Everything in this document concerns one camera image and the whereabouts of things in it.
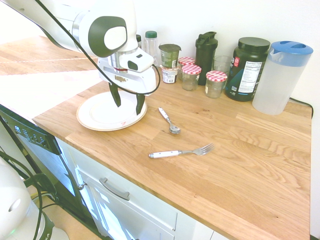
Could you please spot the black protein powder tub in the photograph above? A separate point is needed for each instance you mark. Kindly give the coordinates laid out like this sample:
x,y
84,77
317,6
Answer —
x,y
240,75

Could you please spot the white plate with gold rim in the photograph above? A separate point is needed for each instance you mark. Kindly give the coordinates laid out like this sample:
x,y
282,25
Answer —
x,y
105,120

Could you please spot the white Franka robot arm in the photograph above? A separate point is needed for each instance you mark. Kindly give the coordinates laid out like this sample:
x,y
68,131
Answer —
x,y
62,15

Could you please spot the black dishwasher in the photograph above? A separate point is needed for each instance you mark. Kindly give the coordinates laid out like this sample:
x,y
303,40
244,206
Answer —
x,y
50,165

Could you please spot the spice jar with dark lid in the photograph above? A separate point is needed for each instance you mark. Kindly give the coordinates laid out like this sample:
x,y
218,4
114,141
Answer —
x,y
138,40

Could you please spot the green yogurt cup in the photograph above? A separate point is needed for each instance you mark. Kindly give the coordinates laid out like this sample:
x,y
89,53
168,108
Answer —
x,y
169,58

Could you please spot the plastic pitcher with light blue lid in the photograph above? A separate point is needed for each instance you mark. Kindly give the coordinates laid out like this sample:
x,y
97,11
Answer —
x,y
277,85

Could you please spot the white and red yogurt cup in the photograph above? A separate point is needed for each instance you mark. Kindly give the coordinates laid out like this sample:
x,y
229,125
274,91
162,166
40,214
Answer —
x,y
169,76

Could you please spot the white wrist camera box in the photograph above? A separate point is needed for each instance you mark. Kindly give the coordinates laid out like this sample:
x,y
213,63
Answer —
x,y
140,61

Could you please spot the short clear drinking glass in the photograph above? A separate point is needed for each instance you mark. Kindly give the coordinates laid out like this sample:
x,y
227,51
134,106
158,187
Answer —
x,y
222,63

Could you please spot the glass jar with checkered lid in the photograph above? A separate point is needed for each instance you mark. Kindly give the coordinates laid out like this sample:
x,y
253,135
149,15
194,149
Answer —
x,y
191,80
215,87
186,60

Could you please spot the clear bottle with green cap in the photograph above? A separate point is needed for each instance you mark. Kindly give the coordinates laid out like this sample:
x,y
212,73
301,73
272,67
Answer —
x,y
151,47

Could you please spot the dark green shaker bottle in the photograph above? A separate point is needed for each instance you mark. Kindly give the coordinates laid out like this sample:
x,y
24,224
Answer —
x,y
205,55

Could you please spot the white kitchen cabinet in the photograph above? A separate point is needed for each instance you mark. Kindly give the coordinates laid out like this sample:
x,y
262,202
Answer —
x,y
150,210

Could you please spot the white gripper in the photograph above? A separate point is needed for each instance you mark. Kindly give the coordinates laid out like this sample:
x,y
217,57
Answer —
x,y
140,81

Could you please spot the metal cabinet knob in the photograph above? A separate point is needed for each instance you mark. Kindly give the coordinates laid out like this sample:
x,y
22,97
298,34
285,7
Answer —
x,y
82,186

